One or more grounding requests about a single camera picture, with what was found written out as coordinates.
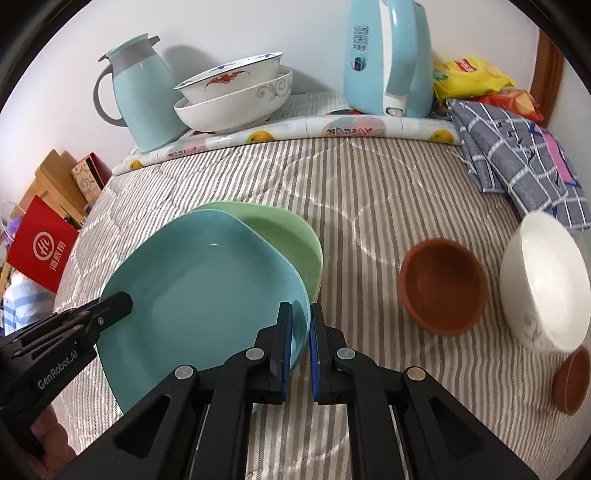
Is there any blue square plate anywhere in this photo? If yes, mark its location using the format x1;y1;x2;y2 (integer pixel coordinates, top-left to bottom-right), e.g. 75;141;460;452
97;209;311;412

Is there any grey checked cloth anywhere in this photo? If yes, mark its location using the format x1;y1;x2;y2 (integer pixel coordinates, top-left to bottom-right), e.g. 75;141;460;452
447;99;590;232

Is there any fruit pattern folded mat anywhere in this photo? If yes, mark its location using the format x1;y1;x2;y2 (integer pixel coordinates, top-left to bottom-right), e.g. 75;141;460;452
112;115;460;176

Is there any left hand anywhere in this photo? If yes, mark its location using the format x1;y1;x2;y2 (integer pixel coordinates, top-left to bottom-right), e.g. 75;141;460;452
27;405;76;479

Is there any light blue electric kettle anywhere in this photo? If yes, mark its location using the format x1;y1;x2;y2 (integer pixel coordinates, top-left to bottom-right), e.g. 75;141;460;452
344;0;434;118

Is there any light blue thermos jug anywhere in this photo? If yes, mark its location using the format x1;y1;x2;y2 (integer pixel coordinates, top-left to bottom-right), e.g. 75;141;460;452
92;34;187;153

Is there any white bowl with cranes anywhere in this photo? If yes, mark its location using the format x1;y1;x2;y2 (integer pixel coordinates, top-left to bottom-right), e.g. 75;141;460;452
174;52;283;104

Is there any striped quilted mattress cover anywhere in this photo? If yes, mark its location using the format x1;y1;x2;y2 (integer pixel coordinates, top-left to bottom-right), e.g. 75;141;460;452
55;137;590;479

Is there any yellow snack bag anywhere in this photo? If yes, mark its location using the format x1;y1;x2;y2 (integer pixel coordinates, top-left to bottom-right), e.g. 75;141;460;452
433;57;516;104

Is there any small brown bowl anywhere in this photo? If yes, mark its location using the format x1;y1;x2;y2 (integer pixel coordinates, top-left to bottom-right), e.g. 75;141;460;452
552;346;590;416

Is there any red paper bag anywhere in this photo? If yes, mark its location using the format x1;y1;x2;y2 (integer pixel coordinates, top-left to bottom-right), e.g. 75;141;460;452
7;196;78;294

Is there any white ceramic bowl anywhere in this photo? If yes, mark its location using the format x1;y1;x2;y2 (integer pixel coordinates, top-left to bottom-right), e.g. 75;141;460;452
500;211;590;353

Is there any patterned red box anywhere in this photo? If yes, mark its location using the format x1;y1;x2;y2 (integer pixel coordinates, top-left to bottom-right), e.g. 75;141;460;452
70;152;112;206

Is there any red snack bag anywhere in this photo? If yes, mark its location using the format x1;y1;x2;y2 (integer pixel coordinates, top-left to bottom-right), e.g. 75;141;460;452
476;87;544;124

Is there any green square plate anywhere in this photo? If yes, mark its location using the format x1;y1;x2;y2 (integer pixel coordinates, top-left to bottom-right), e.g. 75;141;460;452
199;201;324;302

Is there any large white bowl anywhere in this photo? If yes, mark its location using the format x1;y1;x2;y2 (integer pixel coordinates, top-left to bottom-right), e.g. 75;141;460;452
173;67;293;133

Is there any brown wooden door frame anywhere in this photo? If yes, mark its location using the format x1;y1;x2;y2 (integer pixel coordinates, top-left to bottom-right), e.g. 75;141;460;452
530;30;565;127

